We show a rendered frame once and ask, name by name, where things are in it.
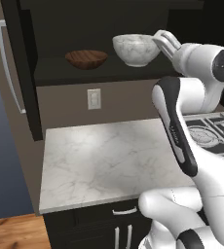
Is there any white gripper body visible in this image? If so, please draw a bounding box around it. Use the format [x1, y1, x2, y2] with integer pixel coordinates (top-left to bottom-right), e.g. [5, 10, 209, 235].
[152, 29, 182, 61]

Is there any white marble bowl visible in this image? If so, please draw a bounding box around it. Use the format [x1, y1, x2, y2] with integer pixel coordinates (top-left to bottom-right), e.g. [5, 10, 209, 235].
[112, 33, 162, 68]

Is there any brown wooden bowl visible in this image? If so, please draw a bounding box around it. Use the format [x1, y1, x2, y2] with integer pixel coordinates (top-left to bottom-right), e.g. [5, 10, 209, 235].
[64, 49, 109, 71]

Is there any black gas hob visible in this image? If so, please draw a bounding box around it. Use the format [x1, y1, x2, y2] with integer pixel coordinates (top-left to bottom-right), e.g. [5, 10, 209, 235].
[182, 111, 224, 163]

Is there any taupe fridge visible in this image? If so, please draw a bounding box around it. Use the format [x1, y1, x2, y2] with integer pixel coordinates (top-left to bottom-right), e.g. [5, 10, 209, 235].
[0, 0, 48, 217]

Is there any black drawer front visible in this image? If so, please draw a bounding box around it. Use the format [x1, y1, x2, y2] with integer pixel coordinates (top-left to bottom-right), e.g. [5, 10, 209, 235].
[44, 198, 141, 230]

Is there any black cupboard door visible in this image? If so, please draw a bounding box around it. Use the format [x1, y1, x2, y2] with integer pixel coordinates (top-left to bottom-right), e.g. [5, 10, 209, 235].
[49, 225, 124, 249]
[123, 222, 153, 249]

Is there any white wall socket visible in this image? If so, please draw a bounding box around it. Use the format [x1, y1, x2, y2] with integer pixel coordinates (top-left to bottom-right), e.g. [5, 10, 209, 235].
[87, 88, 102, 111]

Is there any black open wall cupboard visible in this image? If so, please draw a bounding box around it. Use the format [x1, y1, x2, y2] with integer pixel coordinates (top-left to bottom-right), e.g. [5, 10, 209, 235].
[0, 0, 205, 142]

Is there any silver fridge handle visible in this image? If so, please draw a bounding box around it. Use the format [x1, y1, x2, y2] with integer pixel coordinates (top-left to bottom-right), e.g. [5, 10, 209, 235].
[0, 19, 27, 115]

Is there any silver drawer handle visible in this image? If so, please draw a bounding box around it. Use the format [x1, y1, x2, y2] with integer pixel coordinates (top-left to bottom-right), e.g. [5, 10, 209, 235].
[111, 206, 139, 217]

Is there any silver cupboard door handle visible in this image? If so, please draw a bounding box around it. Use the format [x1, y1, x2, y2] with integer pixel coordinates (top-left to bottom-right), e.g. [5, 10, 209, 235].
[126, 224, 133, 249]
[114, 226, 121, 249]

